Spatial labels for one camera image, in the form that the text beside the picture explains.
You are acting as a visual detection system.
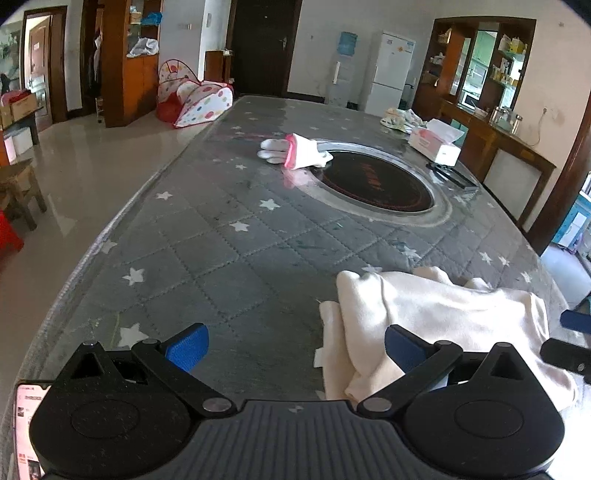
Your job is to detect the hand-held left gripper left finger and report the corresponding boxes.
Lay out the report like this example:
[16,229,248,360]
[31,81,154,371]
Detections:
[55,322,237,417]

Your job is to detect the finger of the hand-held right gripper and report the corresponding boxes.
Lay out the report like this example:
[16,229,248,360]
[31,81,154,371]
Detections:
[560,309,591,334]
[540,338,591,385]

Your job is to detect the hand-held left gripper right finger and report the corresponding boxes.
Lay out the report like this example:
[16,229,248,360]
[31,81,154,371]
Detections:
[358,323,548,417]

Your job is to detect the cream garment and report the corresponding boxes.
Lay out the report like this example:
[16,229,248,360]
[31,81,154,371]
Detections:
[315,267,580,411]

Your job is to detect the light blue cabinet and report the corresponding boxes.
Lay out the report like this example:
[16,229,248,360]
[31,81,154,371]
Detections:
[551,173,591,259]

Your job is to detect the round black induction cooktop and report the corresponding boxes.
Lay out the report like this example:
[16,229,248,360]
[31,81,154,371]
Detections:
[295,142,453,227]

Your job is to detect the smartphone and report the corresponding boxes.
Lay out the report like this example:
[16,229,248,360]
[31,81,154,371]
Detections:
[15,381,47,480]

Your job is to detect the pink and white tissue box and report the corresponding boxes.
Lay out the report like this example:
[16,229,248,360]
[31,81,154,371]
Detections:
[407,119,465,167]

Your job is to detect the red plastic stool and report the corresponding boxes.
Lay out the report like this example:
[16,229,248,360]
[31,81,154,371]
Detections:
[0,210,25,259]

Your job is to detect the glass jars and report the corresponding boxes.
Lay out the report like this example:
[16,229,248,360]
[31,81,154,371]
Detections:
[489,106,525,134]

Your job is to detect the white and pink folded garment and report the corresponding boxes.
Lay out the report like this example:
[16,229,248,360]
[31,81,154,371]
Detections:
[257,133,334,171]

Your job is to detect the floral patterned cloth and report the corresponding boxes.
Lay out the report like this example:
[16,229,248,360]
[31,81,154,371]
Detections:
[381,107,428,134]

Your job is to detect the wooden stool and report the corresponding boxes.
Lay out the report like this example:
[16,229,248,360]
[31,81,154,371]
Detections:
[0,158,48,232]

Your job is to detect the polka dot play tent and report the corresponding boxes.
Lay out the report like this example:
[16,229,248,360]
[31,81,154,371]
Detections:
[157,60,234,129]

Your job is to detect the tall wooden shelf cabinet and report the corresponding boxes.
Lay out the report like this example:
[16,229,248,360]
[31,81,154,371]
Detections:
[99,0,164,127]

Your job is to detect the white water dispenser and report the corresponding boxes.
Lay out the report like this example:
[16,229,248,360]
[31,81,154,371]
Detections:
[330,54,354,104]

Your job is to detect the white refrigerator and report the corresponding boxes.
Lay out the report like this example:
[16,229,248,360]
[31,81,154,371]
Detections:
[365,30,416,116]

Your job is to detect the small wooden side cabinet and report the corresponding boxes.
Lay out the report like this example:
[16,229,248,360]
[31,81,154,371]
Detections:
[204,50,234,86]

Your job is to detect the cardboard box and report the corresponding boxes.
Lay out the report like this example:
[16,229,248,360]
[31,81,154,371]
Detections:
[0,90,40,127]

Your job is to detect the hanging coats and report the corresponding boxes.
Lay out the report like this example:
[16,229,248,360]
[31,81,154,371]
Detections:
[88,32,103,100]

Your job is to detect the white plastic bag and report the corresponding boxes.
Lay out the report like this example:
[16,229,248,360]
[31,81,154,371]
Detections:
[127,38,160,58]

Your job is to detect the dark entrance door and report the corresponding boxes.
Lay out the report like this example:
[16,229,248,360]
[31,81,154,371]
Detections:
[229,0,303,97]

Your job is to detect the brown interior door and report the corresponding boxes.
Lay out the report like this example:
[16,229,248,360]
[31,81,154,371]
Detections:
[22,6,69,132]

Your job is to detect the curved wooden post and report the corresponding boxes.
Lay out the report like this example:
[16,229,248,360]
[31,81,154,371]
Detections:
[526,83,591,257]

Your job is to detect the wooden wall shelf unit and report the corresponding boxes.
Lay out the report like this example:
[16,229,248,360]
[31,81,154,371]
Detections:
[412,16,557,222]

